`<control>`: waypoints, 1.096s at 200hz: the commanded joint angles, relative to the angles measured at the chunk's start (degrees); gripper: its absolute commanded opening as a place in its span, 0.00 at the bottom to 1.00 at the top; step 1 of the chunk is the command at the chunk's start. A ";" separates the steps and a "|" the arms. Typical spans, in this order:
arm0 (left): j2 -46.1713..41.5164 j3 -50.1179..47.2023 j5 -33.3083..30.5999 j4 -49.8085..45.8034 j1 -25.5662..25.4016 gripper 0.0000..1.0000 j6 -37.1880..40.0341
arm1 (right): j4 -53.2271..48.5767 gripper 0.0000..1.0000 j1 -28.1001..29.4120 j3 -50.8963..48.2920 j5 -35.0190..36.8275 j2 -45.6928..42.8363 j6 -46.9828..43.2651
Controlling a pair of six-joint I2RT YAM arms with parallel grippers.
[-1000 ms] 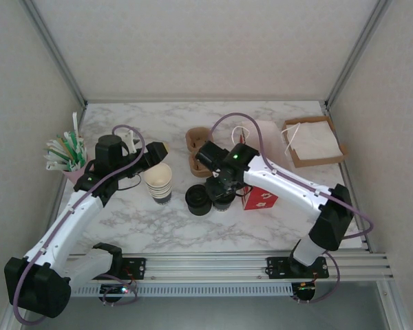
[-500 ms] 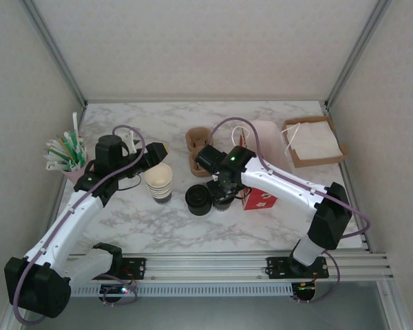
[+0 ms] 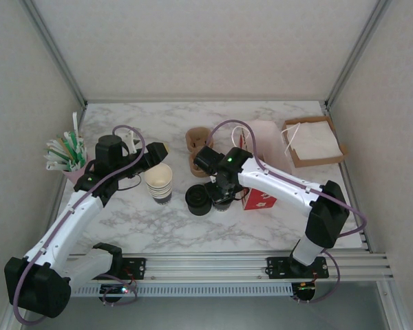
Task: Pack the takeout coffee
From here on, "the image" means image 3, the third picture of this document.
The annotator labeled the aluminium frame post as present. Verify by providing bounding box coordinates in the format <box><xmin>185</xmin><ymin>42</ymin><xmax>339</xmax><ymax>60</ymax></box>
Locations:
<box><xmin>19</xmin><ymin>0</ymin><xmax>87</xmax><ymax>108</ymax></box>
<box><xmin>325</xmin><ymin>0</ymin><xmax>395</xmax><ymax>108</ymax></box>

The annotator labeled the aluminium table edge rail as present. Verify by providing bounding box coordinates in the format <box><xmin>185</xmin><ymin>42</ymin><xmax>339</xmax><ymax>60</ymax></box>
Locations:
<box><xmin>84</xmin><ymin>98</ymin><xmax>328</xmax><ymax>105</ymax></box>

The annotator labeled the grey slotted cable duct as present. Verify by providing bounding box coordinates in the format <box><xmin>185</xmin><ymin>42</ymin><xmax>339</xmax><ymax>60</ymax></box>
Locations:
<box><xmin>30</xmin><ymin>283</ymin><xmax>294</xmax><ymax>297</ymax></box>

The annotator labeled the red paper gift bag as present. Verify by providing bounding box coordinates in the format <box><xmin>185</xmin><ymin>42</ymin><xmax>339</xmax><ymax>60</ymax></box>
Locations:
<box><xmin>231</xmin><ymin>119</ymin><xmax>302</xmax><ymax>211</ymax></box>

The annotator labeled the white napkin stack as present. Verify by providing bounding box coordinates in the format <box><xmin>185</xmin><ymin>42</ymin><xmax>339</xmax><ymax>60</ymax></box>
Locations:
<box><xmin>286</xmin><ymin>119</ymin><xmax>343</xmax><ymax>162</ymax></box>

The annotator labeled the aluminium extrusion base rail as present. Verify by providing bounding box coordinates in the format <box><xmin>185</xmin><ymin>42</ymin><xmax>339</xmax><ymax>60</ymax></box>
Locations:
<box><xmin>19</xmin><ymin>252</ymin><xmax>395</xmax><ymax>285</ymax></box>

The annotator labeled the brown pulp two-cup carrier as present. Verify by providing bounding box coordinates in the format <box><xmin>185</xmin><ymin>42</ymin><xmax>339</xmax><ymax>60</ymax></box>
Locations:
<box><xmin>184</xmin><ymin>126</ymin><xmax>216</xmax><ymax>179</ymax></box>

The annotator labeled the black controller board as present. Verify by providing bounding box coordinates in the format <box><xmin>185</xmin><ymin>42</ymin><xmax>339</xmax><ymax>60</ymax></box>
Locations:
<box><xmin>291</xmin><ymin>281</ymin><xmax>318</xmax><ymax>304</ymax></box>
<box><xmin>99</xmin><ymin>283</ymin><xmax>131</xmax><ymax>303</ymax></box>

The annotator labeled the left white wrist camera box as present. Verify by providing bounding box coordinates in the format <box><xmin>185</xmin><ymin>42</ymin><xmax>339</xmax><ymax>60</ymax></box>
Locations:
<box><xmin>122</xmin><ymin>127</ymin><xmax>142</xmax><ymax>154</ymax></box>

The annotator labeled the brown cardboard napkin tray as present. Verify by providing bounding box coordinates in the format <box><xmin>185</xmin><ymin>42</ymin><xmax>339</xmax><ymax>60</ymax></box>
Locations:
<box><xmin>281</xmin><ymin>115</ymin><xmax>348</xmax><ymax>168</ymax></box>

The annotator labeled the nested paper cup stack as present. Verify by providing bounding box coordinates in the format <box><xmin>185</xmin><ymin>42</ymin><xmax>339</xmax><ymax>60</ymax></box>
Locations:
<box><xmin>143</xmin><ymin>162</ymin><xmax>173</xmax><ymax>206</ymax></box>

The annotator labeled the pink straw holder cup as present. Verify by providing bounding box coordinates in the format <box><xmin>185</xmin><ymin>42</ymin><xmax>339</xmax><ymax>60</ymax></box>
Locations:
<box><xmin>63</xmin><ymin>159</ymin><xmax>97</xmax><ymax>185</ymax></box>

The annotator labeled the dark paper coffee cup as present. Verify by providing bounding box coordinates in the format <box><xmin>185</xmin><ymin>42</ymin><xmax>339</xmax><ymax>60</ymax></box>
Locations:
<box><xmin>211</xmin><ymin>197</ymin><xmax>234</xmax><ymax>212</ymax></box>

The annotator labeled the short white wrapped straw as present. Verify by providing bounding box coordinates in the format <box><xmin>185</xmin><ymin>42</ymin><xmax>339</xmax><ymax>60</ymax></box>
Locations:
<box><xmin>45</xmin><ymin>161</ymin><xmax>70</xmax><ymax>172</ymax></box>

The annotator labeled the green white wrapped straw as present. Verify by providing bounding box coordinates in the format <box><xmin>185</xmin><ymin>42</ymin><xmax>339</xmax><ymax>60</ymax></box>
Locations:
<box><xmin>74</xmin><ymin>136</ymin><xmax>87</xmax><ymax>169</ymax></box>

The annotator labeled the stack of black lids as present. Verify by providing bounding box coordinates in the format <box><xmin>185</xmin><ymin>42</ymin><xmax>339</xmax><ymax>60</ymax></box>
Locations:
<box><xmin>184</xmin><ymin>183</ymin><xmax>213</xmax><ymax>217</ymax></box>

